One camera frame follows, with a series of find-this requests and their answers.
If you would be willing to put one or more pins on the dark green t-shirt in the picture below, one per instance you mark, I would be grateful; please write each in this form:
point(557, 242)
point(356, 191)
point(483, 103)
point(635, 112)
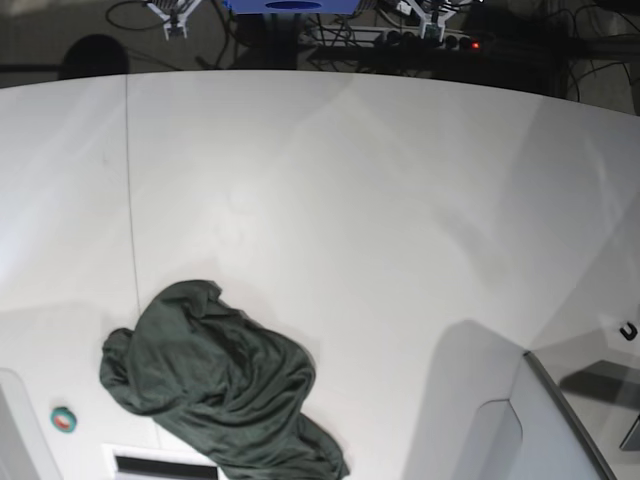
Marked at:
point(220, 382)

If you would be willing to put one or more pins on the white power strip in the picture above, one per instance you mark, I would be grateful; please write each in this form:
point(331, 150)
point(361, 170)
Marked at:
point(373, 37)

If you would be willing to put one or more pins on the blue plastic bin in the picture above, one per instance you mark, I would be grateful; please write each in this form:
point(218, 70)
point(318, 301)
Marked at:
point(292, 6)

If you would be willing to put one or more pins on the white tray with black slot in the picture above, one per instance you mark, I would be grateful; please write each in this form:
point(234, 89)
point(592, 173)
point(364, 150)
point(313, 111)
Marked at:
point(128, 462)

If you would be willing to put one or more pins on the green red tape roll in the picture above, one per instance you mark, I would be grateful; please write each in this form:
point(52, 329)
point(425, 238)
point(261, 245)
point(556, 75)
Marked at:
point(63, 419)

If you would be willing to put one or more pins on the black U-shaped clip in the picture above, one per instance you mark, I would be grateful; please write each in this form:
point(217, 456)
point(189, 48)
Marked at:
point(629, 331)

